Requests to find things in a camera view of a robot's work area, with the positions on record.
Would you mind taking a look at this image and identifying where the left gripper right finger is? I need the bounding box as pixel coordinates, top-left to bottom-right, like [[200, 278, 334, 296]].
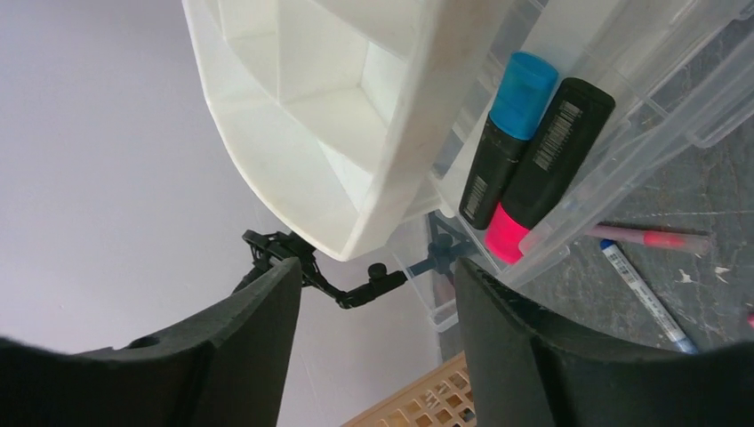
[[454, 258, 753, 426]]

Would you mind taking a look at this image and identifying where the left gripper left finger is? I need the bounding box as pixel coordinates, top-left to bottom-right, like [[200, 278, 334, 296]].
[[1, 259, 302, 426]]

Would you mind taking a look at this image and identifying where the peach plastic file organizer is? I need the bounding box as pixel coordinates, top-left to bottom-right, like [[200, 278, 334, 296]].
[[346, 353, 477, 427]]

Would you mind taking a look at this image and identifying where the white plastic drawer unit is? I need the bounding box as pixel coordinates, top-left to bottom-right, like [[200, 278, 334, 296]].
[[180, 0, 754, 334]]

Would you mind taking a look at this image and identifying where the blue highlighter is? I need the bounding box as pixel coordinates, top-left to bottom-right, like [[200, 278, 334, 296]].
[[459, 51, 559, 230]]

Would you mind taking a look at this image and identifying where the black microphone on tripod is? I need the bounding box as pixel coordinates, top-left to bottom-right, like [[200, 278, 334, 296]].
[[233, 230, 474, 310]]

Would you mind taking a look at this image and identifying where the clear barrel pen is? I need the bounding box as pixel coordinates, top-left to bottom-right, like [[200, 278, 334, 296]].
[[599, 239, 698, 354]]

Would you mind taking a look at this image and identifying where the pink thin pen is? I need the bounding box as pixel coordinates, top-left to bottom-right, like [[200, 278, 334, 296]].
[[586, 224, 713, 255]]

